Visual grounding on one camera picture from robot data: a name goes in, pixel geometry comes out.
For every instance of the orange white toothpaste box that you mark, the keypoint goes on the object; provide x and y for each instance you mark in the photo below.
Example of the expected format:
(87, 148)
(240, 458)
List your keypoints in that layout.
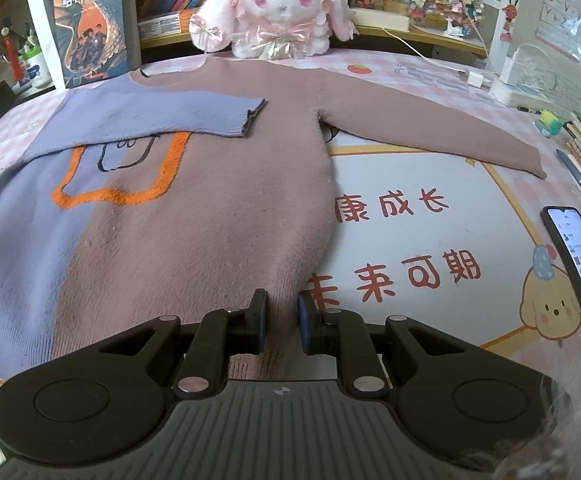
(165, 25)

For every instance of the black smartphone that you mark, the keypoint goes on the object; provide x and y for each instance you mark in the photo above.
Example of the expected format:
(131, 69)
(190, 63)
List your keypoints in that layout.
(580, 270)

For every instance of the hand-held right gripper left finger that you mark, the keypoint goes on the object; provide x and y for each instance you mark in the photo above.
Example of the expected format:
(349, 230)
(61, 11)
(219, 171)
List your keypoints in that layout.
(258, 325)

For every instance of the white power strip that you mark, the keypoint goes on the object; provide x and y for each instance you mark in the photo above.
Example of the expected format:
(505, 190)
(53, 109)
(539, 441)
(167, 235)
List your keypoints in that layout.
(525, 94)

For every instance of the white pink plush bunny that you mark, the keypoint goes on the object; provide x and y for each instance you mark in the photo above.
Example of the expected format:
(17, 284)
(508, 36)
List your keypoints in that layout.
(280, 5)

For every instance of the green yellow eraser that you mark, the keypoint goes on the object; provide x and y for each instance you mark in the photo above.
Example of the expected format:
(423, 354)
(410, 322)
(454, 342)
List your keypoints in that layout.
(550, 123)

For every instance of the white jar green lid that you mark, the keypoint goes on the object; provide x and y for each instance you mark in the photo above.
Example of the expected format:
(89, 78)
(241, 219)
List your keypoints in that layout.
(35, 72)

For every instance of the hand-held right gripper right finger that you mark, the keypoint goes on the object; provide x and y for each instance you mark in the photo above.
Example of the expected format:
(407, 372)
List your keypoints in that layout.
(306, 325)

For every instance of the dragon cover book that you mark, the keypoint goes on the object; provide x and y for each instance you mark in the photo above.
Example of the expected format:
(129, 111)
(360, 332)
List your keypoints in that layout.
(90, 35)

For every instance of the purple and brown sweater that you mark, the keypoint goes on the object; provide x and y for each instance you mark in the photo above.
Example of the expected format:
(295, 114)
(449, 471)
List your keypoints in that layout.
(210, 220)

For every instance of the white charger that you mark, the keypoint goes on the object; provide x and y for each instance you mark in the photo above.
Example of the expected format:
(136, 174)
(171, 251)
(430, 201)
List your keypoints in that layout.
(509, 70)

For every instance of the white flat box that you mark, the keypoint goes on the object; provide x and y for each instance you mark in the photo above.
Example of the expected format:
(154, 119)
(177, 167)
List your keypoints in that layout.
(383, 20)

